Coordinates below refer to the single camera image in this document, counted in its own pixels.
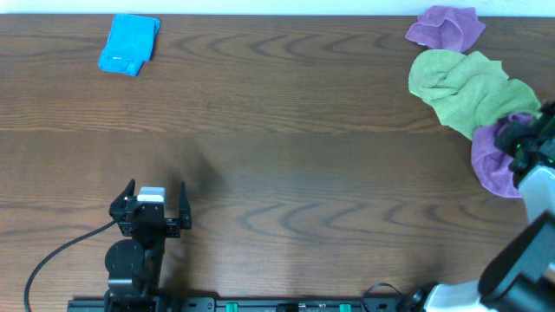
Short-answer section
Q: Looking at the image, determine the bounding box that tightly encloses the crumpled purple cloth at back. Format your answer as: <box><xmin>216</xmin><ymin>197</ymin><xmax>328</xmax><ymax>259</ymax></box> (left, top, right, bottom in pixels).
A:
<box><xmin>405</xmin><ymin>5</ymin><xmax>486</xmax><ymax>53</ymax></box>

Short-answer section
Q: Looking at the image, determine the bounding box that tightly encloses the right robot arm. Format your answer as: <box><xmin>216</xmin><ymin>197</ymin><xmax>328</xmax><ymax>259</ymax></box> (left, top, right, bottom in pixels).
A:
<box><xmin>413</xmin><ymin>102</ymin><xmax>554</xmax><ymax>312</ymax></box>

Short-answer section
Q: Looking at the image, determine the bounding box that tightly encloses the folded blue cloth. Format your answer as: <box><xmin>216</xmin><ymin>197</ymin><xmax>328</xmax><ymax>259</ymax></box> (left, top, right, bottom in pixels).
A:
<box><xmin>98</xmin><ymin>14</ymin><xmax>161</xmax><ymax>76</ymax></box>

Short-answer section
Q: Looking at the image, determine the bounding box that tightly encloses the crumpled green cloth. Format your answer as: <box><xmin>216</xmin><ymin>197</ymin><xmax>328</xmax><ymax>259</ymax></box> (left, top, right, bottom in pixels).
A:
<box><xmin>408</xmin><ymin>49</ymin><xmax>541</xmax><ymax>139</ymax></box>

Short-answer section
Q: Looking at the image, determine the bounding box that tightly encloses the purple microfiber cloth with label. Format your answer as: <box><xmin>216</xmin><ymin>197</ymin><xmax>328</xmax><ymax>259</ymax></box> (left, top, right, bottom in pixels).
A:
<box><xmin>471</xmin><ymin>113</ymin><xmax>534</xmax><ymax>198</ymax></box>

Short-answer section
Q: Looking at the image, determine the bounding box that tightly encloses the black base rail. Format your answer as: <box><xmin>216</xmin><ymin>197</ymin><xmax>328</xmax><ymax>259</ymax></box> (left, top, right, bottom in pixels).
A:
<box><xmin>67</xmin><ymin>296</ymin><xmax>405</xmax><ymax>312</ymax></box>

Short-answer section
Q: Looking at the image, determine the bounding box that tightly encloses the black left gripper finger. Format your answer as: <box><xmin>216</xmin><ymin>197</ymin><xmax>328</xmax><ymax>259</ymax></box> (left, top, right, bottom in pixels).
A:
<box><xmin>111</xmin><ymin>179</ymin><xmax>135</xmax><ymax>209</ymax></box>
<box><xmin>178</xmin><ymin>181</ymin><xmax>190</xmax><ymax>219</ymax></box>

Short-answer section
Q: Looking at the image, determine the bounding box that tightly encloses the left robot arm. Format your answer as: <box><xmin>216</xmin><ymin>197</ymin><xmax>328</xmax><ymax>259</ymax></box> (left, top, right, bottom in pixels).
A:
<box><xmin>104</xmin><ymin>180</ymin><xmax>192</xmax><ymax>311</ymax></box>

